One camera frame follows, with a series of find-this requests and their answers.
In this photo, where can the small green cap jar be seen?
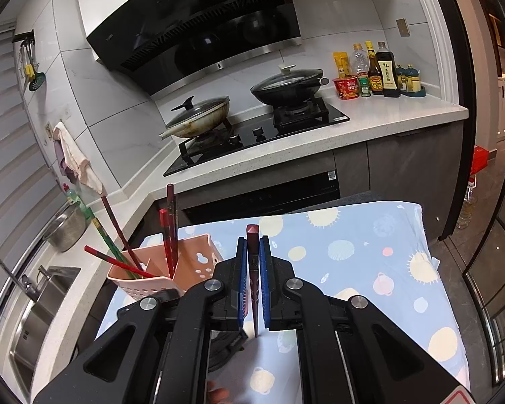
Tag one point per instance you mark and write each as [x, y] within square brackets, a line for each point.
[364, 88]

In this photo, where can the stainless steel sink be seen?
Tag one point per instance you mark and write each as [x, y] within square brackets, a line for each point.
[33, 324]

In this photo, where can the dark soy sauce bottle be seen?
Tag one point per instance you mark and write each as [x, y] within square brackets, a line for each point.
[389, 75]

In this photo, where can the steel colander bowl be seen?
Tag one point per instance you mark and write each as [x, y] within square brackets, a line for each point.
[67, 231]

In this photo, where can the black wok with lid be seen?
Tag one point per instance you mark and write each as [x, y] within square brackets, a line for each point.
[286, 88]

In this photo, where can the black framed glass door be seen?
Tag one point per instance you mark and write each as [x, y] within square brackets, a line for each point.
[473, 92]

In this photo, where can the brown sauce bottle yellow cap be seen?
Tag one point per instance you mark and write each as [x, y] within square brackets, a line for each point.
[375, 80]

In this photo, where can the cream wok with glass lid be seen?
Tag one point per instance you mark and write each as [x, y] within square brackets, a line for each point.
[197, 120]

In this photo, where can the teal condiment jar set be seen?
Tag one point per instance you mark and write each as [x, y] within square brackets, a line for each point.
[412, 83]

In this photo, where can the chrome kitchen faucet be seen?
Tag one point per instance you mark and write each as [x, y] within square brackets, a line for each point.
[23, 284]

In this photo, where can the brown wall switch plate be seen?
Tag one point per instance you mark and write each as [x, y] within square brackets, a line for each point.
[402, 27]

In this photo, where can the red instant noodle cup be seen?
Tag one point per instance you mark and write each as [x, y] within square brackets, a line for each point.
[346, 89]

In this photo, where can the picture sticker wall hook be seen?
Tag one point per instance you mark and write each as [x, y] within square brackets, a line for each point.
[48, 130]

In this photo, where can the green dish soap bottle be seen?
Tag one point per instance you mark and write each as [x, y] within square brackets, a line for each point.
[73, 197]

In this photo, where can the grey base cabinet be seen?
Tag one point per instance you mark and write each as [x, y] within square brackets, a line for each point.
[404, 168]

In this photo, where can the clear cooking oil bottle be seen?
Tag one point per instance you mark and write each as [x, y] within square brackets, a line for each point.
[467, 206]

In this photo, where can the red box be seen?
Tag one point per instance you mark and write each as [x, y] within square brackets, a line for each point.
[484, 158]

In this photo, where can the purple hanging cloth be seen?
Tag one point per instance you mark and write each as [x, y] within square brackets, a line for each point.
[60, 162]

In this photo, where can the white striped window blind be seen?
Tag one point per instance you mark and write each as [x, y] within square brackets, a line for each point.
[8, 155]

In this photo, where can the hanging slotted spoon and spatula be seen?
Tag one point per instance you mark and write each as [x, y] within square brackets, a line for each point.
[27, 69]

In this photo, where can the cream hanging towel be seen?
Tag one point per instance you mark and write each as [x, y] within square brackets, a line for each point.
[75, 155]

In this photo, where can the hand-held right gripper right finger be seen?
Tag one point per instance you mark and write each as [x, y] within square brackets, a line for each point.
[266, 282]

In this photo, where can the green slotted skimmer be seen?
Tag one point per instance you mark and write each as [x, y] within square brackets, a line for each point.
[37, 82]

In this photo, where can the pink perforated utensil holder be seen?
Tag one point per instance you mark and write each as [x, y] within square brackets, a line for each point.
[193, 256]

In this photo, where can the black utensil rail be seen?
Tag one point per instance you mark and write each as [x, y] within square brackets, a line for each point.
[23, 37]

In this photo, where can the black built-in appliance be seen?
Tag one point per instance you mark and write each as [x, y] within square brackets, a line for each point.
[256, 197]

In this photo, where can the blue printed tablecloth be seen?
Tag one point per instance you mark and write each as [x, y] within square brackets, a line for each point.
[362, 261]

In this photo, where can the black range hood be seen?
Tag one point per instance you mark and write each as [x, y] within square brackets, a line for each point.
[193, 29]

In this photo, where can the white speckled kitchen countertop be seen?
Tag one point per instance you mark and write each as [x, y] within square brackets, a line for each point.
[362, 130]

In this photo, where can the sink soap dispenser pump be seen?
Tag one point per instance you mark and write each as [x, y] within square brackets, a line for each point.
[44, 272]

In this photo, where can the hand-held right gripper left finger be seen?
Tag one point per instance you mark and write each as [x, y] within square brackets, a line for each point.
[240, 282]

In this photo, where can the clear bottle with yellow cap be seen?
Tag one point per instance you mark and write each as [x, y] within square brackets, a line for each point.
[360, 63]

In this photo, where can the yellow seasoning packet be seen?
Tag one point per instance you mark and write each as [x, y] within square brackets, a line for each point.
[341, 65]

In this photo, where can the red chopstick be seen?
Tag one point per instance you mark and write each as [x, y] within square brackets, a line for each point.
[109, 259]
[166, 240]

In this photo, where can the person's left hand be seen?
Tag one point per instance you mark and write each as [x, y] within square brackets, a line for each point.
[218, 393]

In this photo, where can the maroon chopstick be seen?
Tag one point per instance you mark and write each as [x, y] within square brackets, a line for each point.
[171, 210]
[116, 227]
[252, 261]

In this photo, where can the black glass gas stove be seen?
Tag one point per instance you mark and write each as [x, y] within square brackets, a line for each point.
[252, 136]

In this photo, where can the white wall socket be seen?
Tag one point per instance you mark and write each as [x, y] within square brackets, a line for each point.
[68, 112]

